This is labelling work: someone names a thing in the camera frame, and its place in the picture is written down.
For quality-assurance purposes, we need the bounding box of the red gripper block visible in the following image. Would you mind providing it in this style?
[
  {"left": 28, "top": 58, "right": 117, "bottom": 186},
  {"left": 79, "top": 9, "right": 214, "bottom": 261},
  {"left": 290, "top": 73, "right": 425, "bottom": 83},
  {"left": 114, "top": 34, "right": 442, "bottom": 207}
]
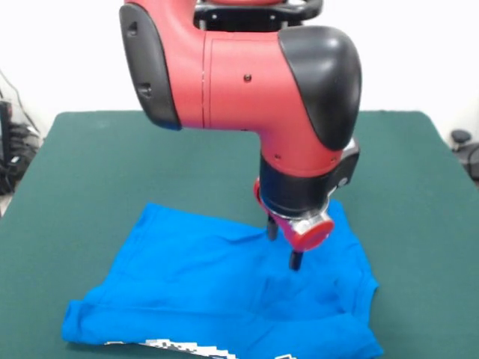
[{"left": 252, "top": 178, "right": 335, "bottom": 272}]

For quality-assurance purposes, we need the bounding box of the blue printed t-shirt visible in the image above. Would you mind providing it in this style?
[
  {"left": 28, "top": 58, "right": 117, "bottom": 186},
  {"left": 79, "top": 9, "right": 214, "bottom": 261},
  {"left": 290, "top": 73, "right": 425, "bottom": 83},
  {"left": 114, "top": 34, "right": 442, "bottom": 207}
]
[{"left": 61, "top": 200, "right": 385, "bottom": 359}]

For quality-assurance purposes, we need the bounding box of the gray office chair base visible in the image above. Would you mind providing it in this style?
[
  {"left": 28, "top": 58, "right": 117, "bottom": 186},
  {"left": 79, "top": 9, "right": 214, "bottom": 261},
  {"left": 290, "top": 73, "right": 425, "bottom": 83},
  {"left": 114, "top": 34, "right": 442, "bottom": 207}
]
[{"left": 450, "top": 129, "right": 479, "bottom": 179}]

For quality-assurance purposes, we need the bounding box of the dark green table cloth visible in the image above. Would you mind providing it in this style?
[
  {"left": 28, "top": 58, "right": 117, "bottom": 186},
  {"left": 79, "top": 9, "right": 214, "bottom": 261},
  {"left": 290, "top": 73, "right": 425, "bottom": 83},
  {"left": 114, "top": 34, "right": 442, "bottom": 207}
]
[{"left": 0, "top": 109, "right": 479, "bottom": 359}]

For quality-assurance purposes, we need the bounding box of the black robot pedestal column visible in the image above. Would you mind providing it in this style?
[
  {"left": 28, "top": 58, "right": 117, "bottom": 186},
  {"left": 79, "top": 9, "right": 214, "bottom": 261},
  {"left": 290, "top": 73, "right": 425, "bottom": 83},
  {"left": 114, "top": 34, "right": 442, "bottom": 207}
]
[{"left": 192, "top": 0, "right": 323, "bottom": 33}]

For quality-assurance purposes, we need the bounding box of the black cable pile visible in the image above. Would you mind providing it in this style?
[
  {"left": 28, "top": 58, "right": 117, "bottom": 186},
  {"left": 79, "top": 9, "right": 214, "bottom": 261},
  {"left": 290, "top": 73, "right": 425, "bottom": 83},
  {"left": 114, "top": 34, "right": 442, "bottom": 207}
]
[{"left": 0, "top": 121, "right": 42, "bottom": 196}]

